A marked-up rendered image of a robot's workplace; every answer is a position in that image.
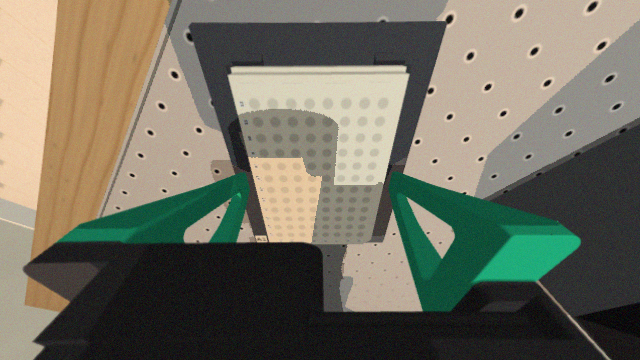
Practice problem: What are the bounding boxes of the white well plate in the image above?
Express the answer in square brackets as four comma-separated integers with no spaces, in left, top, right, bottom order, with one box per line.
[228,65,409,244]

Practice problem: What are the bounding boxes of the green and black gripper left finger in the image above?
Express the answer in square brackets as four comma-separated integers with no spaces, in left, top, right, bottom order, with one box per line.
[55,172,250,244]

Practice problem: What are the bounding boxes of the white thermal cycler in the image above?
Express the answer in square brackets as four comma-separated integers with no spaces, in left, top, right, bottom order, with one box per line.
[490,124,640,360]

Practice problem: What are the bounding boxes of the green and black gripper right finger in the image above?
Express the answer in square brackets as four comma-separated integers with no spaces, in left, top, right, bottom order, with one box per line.
[389,171,581,311]

